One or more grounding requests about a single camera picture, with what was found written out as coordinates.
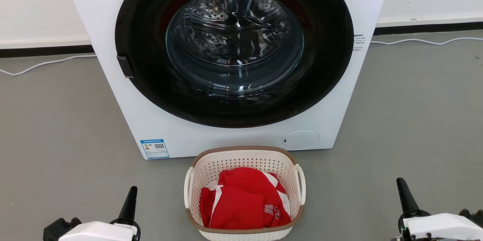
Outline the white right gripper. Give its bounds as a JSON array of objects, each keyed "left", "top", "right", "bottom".
[{"left": 392, "top": 177, "right": 483, "bottom": 241}]

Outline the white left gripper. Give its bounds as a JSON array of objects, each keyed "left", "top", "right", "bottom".
[{"left": 43, "top": 186, "right": 141, "bottom": 241}]

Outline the white perforated laundry basket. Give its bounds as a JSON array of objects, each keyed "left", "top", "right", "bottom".
[{"left": 184, "top": 146, "right": 306, "bottom": 241}]

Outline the blue energy label sticker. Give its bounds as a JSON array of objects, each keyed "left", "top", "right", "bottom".
[{"left": 140, "top": 139, "right": 170, "bottom": 159}]

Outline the white front-load washing machine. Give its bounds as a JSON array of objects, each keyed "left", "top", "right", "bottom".
[{"left": 60, "top": 0, "right": 394, "bottom": 160}]

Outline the red and white garment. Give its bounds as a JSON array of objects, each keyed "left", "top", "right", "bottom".
[{"left": 199, "top": 167, "right": 292, "bottom": 230}]

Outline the round white filter cover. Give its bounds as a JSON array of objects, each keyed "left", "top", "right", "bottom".
[{"left": 283, "top": 130, "right": 320, "bottom": 150}]

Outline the black round washer door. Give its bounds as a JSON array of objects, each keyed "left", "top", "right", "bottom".
[{"left": 115, "top": 0, "right": 354, "bottom": 128}]

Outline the steel washing drum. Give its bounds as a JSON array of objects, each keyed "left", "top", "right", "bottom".
[{"left": 165, "top": 0, "right": 305, "bottom": 92}]

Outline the black door latch handle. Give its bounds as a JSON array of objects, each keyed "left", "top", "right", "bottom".
[{"left": 117, "top": 55, "right": 135, "bottom": 79}]

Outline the white power cable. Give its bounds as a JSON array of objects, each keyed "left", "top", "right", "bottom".
[
  {"left": 0, "top": 54, "right": 97, "bottom": 76},
  {"left": 371, "top": 37, "right": 483, "bottom": 46}
]

